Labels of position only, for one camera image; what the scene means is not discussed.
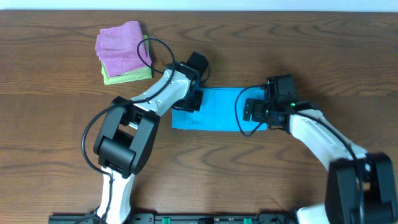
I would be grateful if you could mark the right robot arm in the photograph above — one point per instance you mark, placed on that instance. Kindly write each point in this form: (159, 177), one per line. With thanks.
(360, 185)

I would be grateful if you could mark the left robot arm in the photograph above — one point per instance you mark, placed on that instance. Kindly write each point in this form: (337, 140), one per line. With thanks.
(126, 137)

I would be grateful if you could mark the folded green cloth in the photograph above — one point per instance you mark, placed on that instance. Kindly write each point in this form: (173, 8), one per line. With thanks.
(130, 76)

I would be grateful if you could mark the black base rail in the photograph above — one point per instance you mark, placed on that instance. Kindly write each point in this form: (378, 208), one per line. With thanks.
(149, 218)

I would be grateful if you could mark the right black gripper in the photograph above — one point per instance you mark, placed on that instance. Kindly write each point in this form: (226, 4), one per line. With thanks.
(252, 109)

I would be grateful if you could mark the blue microfiber cloth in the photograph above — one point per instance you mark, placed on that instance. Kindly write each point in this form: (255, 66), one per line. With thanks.
(221, 110)

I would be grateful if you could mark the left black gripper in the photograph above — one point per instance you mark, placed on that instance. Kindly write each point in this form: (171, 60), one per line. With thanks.
(193, 101)

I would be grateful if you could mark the folded purple cloth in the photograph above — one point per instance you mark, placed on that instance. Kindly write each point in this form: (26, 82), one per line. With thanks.
(121, 49)

